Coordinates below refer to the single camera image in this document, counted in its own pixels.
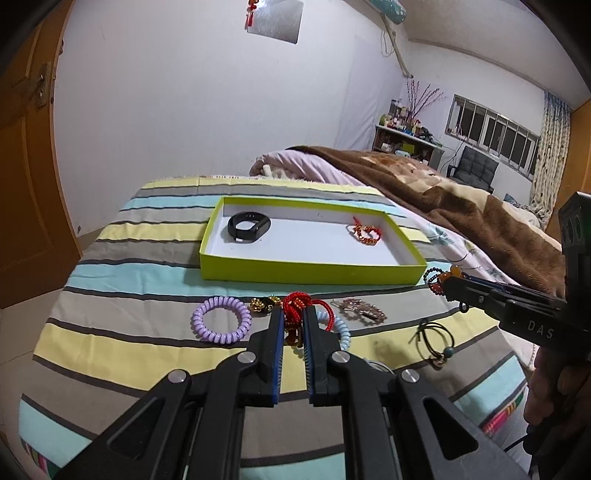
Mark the green cardboard box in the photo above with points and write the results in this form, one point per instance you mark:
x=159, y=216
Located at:
x=300, y=272

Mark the metal door latch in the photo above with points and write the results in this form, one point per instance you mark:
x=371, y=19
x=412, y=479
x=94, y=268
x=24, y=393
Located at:
x=43, y=87

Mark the floral bedsheet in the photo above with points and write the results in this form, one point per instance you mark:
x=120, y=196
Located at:
x=461, y=249

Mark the purple flower branches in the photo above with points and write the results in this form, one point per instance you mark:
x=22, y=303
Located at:
x=422, y=99

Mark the black chair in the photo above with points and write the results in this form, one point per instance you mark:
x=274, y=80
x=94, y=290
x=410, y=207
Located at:
x=478, y=166

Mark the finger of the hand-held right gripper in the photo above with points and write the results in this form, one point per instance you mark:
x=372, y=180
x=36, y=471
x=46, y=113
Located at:
x=475, y=297
x=521, y=291

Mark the white wall pipe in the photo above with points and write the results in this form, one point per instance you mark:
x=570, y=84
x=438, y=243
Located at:
x=399, y=46

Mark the pink rhinestone hair clip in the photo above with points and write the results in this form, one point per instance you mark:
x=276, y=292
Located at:
x=364, y=311

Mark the red knot ornament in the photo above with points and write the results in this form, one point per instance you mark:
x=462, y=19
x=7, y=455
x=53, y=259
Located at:
x=251, y=11

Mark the striped cloth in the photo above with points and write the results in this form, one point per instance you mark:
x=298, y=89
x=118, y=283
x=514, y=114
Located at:
x=138, y=286

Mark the light patterned bedding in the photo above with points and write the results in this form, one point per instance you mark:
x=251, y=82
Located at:
x=524, y=210

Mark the brown blanket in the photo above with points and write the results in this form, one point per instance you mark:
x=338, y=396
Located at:
x=461, y=207

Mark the gold and black hair ornament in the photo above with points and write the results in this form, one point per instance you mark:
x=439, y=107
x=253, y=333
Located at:
x=258, y=305

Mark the wall air conditioner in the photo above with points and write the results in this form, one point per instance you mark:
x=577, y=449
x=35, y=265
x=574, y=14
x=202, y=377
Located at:
x=392, y=9

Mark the pink quilt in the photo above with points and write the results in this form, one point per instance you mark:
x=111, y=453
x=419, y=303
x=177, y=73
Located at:
x=304, y=164

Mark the person's right hand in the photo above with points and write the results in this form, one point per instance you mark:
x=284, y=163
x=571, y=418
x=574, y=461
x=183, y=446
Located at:
x=551, y=387

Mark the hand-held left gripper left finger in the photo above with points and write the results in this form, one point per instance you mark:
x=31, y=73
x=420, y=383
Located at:
x=276, y=350

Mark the patterned curtain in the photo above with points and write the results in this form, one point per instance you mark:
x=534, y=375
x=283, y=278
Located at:
x=551, y=157

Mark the clutter of bottles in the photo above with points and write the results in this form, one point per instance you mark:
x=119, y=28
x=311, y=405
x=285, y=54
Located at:
x=401, y=120

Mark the orange wooden door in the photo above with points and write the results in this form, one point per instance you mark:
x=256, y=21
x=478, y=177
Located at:
x=27, y=184

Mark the orange wooden wardrobe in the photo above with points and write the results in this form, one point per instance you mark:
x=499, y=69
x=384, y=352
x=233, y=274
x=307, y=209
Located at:
x=577, y=152

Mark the barred window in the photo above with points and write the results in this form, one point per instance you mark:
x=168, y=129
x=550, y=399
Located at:
x=494, y=131

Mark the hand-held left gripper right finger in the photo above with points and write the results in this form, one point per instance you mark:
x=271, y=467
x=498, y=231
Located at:
x=310, y=355

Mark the white shelf desk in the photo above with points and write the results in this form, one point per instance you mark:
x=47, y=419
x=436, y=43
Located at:
x=406, y=145

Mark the black smart band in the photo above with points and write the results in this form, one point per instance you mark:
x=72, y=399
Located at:
x=263, y=225

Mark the silver foil wall sheet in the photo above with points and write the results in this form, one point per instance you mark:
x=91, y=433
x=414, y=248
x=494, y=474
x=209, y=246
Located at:
x=277, y=21

